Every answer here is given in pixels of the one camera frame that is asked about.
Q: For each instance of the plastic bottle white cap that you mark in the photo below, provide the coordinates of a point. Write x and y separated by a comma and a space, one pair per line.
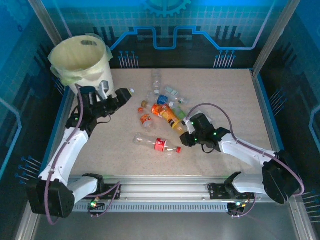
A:
131, 91

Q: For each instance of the yellow juice bottle black label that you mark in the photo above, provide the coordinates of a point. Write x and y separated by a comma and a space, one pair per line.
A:
175, 120

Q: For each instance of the clear bottle red label cap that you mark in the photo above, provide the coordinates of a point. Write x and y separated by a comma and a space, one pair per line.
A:
160, 145

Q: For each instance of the clear ribbed label-free bottle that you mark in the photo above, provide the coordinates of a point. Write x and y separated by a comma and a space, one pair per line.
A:
156, 77

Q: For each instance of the clear bottle dark blue label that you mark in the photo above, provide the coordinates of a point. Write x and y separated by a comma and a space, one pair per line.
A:
162, 99

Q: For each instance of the clear bottle green white label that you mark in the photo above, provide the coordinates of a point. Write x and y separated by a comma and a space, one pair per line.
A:
171, 91

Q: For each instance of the left arm base LED board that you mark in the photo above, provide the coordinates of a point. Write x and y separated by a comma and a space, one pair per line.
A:
93, 203

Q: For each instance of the right arm base LED board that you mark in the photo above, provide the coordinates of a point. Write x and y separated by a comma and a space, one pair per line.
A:
237, 204

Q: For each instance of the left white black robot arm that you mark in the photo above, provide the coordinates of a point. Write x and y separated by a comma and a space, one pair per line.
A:
73, 150

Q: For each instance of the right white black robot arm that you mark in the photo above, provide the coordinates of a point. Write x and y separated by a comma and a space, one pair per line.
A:
245, 156

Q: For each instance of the cream ribbed plastic bin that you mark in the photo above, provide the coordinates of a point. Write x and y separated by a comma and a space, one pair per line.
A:
105, 72

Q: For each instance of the translucent pale green bin liner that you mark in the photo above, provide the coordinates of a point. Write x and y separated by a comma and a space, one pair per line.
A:
62, 75

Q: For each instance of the square bottle round green print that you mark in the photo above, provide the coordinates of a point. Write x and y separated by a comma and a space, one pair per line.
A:
179, 112

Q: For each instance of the orange label bottle brown cap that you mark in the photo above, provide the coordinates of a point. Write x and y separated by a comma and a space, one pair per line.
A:
160, 109

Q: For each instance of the blue circuit print backdrop panel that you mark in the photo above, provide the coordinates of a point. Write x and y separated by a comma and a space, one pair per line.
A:
175, 25

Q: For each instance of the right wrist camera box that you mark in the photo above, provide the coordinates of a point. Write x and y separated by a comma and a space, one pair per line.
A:
188, 125

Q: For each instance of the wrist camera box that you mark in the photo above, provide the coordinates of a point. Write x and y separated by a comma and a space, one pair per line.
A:
188, 125
103, 87

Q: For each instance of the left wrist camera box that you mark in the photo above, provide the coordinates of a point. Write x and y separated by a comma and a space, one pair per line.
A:
103, 87

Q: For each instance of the aluminium mounting rail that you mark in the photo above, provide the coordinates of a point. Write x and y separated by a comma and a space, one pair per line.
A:
162, 187

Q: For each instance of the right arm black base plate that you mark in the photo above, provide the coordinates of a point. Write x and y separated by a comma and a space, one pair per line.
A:
216, 191

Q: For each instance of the aluminium table edge rail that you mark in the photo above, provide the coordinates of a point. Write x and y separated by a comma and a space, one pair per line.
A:
262, 100

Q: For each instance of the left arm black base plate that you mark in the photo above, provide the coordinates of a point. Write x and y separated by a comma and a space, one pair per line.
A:
113, 196

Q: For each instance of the aluminium frame post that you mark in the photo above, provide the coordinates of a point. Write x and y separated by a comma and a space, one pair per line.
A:
273, 37
47, 22

